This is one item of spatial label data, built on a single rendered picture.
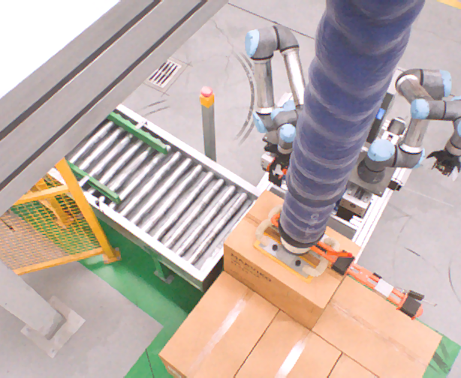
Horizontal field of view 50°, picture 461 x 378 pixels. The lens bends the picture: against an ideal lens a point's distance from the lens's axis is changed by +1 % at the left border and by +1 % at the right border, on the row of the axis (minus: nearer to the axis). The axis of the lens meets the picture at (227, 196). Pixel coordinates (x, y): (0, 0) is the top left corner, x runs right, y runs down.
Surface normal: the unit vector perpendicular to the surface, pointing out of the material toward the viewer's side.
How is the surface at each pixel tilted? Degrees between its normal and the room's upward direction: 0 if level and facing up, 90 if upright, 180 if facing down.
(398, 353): 0
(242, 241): 0
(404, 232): 0
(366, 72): 82
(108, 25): 90
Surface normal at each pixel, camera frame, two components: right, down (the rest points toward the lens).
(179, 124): 0.00, -0.48
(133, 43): 0.81, 0.51
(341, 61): -0.50, 0.73
